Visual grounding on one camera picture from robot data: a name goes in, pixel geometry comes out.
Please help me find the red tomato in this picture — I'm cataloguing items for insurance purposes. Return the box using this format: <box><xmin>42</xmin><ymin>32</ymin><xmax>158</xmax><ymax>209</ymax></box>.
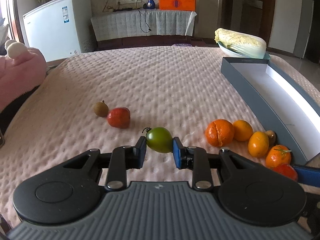
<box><xmin>272</xmin><ymin>164</ymin><xmax>298</xmax><ymax>181</ymax></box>

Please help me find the tangerine with green stem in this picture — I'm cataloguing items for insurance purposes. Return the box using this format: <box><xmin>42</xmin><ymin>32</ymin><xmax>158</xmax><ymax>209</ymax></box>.
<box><xmin>265</xmin><ymin>145</ymin><xmax>291</xmax><ymax>168</ymax></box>

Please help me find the oval yellow orange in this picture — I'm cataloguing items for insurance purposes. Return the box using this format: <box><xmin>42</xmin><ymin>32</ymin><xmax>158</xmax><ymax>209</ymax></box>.
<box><xmin>248</xmin><ymin>131</ymin><xmax>269</xmax><ymax>158</ymax></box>

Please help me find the small brown longan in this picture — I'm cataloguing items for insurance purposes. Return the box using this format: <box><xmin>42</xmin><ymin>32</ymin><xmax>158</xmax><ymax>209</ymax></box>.
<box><xmin>265</xmin><ymin>130</ymin><xmax>276</xmax><ymax>147</ymax></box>

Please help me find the small round orange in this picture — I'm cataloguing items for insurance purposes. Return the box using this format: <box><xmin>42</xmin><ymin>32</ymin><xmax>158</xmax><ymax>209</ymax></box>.
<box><xmin>233</xmin><ymin>120</ymin><xmax>253</xmax><ymax>142</ymax></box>

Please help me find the large cracked orange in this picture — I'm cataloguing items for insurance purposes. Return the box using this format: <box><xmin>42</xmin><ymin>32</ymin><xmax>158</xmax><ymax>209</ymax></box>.
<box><xmin>205</xmin><ymin>119</ymin><xmax>234</xmax><ymax>147</ymax></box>

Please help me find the red fruit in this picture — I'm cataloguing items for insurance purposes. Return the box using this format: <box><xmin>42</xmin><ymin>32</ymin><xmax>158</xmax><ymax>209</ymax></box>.
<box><xmin>107</xmin><ymin>107</ymin><xmax>131</xmax><ymax>129</ymax></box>

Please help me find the green tomato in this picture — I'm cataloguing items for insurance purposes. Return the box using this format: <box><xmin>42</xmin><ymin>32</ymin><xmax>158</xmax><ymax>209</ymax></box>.
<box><xmin>142</xmin><ymin>127</ymin><xmax>173</xmax><ymax>153</ymax></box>

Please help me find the grey cardboard box lid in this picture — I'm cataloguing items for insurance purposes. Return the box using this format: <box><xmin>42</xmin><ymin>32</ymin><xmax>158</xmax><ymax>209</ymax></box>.
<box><xmin>221</xmin><ymin>57</ymin><xmax>319</xmax><ymax>165</ymax></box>

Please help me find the brown longan with stem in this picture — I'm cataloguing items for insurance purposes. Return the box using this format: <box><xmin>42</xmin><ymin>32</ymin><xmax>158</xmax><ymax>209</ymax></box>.
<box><xmin>93</xmin><ymin>100</ymin><xmax>109</xmax><ymax>118</ymax></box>

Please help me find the pink textured bed cover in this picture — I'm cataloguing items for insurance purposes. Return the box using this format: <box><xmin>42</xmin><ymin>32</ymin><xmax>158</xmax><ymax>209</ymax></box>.
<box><xmin>1</xmin><ymin>46</ymin><xmax>263</xmax><ymax>226</ymax></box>

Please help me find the pink plush toy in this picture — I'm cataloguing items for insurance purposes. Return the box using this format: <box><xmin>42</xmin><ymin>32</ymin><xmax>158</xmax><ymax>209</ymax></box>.
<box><xmin>1</xmin><ymin>40</ymin><xmax>47</xmax><ymax>111</ymax></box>

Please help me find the light blue plate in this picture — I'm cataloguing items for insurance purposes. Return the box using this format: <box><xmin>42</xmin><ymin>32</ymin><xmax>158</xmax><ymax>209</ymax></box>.
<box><xmin>217</xmin><ymin>42</ymin><xmax>271</xmax><ymax>60</ymax></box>

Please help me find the napa cabbage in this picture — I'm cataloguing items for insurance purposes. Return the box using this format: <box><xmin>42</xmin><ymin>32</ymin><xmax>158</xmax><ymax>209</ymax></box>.
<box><xmin>215</xmin><ymin>28</ymin><xmax>267</xmax><ymax>57</ymax></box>

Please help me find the white chest freezer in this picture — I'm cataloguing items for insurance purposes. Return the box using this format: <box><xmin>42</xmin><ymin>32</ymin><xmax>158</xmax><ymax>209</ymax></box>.
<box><xmin>23</xmin><ymin>0</ymin><xmax>95</xmax><ymax>62</ymax></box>

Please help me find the cabinet with white cloth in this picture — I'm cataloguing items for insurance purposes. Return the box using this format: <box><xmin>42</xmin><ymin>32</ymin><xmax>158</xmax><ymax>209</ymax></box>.
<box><xmin>90</xmin><ymin>8</ymin><xmax>198</xmax><ymax>51</ymax></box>

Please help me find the white power strip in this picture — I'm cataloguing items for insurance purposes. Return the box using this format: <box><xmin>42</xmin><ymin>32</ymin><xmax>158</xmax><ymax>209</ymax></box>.
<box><xmin>117</xmin><ymin>0</ymin><xmax>142</xmax><ymax>5</ymax></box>

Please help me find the blue glass bottle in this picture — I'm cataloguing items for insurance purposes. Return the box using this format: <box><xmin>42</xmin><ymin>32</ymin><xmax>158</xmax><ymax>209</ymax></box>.
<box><xmin>146</xmin><ymin>0</ymin><xmax>156</xmax><ymax>9</ymax></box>

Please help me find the black hanging cable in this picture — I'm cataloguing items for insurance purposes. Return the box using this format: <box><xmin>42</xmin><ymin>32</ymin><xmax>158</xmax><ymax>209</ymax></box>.
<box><xmin>137</xmin><ymin>8</ymin><xmax>153</xmax><ymax>33</ymax></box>

